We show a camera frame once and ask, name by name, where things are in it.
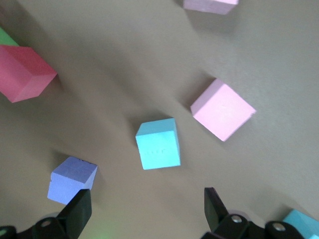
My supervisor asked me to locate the purple foam cube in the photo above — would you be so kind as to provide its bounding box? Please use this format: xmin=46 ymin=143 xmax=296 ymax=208
xmin=47 ymin=156 xmax=98 ymax=206

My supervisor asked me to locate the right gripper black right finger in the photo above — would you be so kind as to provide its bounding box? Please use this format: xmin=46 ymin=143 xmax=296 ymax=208
xmin=200 ymin=187 xmax=309 ymax=239

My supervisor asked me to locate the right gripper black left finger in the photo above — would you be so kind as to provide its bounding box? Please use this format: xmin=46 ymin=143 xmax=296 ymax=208
xmin=0 ymin=188 xmax=93 ymax=239

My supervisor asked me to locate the brown table cover sheet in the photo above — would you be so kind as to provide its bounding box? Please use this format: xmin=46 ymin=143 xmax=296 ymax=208
xmin=0 ymin=0 xmax=319 ymax=239

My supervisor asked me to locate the green foam cube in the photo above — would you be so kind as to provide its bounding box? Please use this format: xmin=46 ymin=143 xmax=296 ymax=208
xmin=0 ymin=26 xmax=19 ymax=47

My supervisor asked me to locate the red foam cube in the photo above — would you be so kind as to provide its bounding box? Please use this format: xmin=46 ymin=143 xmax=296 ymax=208
xmin=0 ymin=44 xmax=58 ymax=104

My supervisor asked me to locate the light blue foam cube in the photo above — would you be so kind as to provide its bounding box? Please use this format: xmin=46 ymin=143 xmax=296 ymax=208
xmin=282 ymin=209 xmax=319 ymax=239
xmin=135 ymin=118 xmax=182 ymax=171

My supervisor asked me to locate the pink foam cube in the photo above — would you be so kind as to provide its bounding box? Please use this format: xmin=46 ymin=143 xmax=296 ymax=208
xmin=190 ymin=78 xmax=257 ymax=143
xmin=183 ymin=0 xmax=239 ymax=15

